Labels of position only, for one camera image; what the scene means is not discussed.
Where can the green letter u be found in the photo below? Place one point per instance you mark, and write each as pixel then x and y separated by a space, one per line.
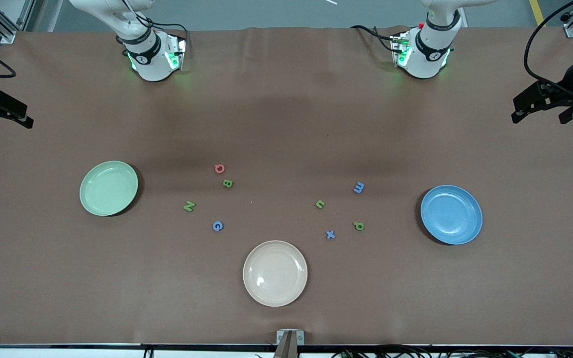
pixel 318 205

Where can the yellow floor tape strip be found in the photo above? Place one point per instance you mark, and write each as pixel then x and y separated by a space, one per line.
pixel 536 12

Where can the blue letter x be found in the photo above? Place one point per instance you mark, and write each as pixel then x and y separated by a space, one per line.
pixel 330 234

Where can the light green plate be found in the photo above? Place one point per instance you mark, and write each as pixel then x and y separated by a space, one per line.
pixel 109 188

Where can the silver arm base connector bracket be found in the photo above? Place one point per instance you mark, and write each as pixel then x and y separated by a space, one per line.
pixel 179 49
pixel 397 49

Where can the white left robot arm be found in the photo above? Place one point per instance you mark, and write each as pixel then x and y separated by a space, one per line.
pixel 428 59

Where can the green letter B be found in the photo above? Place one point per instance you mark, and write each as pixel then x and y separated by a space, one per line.
pixel 228 183

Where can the blue plate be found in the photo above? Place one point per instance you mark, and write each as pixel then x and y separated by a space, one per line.
pixel 451 215

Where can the silver camera mount bracket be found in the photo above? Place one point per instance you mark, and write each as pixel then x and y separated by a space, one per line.
pixel 290 343

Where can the green letter N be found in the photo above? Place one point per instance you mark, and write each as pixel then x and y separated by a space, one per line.
pixel 189 206

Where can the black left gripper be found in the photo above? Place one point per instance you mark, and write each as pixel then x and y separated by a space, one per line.
pixel 558 94

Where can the red letter Q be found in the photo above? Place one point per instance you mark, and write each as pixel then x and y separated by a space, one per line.
pixel 216 169

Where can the blue letter m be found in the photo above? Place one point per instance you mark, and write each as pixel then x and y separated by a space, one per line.
pixel 359 187

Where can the beige plate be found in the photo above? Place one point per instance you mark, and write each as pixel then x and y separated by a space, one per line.
pixel 275 273

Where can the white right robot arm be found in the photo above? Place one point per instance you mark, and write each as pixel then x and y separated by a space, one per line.
pixel 152 64

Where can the brown table cover mat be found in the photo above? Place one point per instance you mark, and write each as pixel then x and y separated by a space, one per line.
pixel 286 124

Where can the green letter p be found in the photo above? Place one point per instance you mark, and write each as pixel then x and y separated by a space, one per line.
pixel 356 225

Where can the blue letter G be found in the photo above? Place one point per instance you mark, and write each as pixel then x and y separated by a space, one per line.
pixel 215 226

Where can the white table frame edge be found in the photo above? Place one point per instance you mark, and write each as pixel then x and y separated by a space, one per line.
pixel 43 354

